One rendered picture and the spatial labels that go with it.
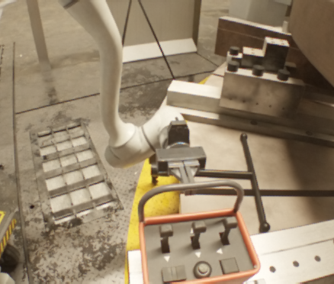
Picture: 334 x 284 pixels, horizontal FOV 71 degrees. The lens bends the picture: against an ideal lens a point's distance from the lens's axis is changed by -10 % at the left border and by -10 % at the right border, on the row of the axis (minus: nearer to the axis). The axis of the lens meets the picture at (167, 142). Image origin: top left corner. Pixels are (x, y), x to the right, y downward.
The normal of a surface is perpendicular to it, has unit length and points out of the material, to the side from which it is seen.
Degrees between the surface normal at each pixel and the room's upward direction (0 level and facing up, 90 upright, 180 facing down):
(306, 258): 0
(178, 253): 0
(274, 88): 90
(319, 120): 71
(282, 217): 0
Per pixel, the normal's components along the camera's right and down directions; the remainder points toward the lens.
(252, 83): -0.25, 0.61
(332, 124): -0.22, 0.32
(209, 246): 0.04, -0.77
